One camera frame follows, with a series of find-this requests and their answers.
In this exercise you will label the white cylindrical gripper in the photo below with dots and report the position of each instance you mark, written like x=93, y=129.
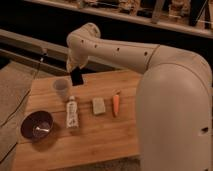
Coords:
x=75, y=60

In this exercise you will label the black rectangular eraser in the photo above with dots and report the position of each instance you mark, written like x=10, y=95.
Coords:
x=76, y=77

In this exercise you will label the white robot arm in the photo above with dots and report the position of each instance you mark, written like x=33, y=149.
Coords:
x=173, y=98

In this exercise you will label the beige sponge block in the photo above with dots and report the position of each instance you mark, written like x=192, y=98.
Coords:
x=98, y=106

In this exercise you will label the orange toy carrot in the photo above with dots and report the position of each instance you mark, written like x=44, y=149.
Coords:
x=116, y=103

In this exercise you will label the white squeeze tube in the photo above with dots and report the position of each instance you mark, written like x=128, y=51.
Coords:
x=72, y=119

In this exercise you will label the dark purple bowl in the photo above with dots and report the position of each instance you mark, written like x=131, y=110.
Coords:
x=42, y=119

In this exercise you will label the small white spoon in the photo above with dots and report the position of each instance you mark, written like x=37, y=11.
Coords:
x=42, y=129

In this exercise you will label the wooden shelf with clutter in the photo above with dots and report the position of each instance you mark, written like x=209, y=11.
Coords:
x=142, y=16

